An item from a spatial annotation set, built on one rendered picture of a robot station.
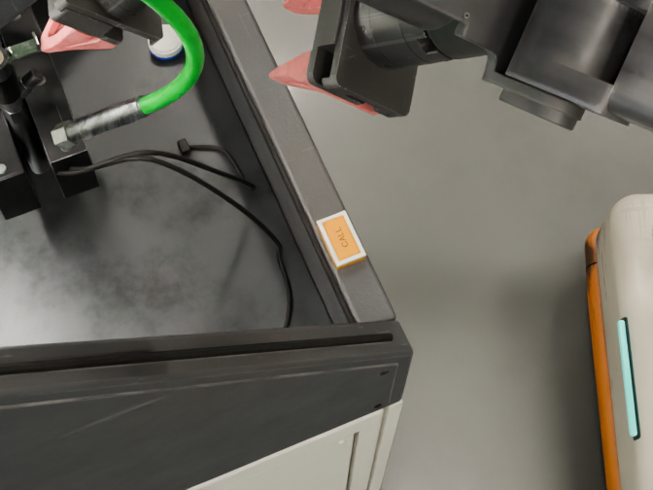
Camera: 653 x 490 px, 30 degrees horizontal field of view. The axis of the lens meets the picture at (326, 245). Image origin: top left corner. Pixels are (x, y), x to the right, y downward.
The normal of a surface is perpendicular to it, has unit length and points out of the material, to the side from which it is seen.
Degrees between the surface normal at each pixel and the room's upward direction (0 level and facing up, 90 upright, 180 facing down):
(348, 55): 46
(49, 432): 90
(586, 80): 35
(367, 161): 0
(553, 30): 41
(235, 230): 0
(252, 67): 0
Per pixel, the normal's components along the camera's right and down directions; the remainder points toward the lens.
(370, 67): 0.67, 0.00
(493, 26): 0.57, 0.37
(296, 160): 0.01, -0.39
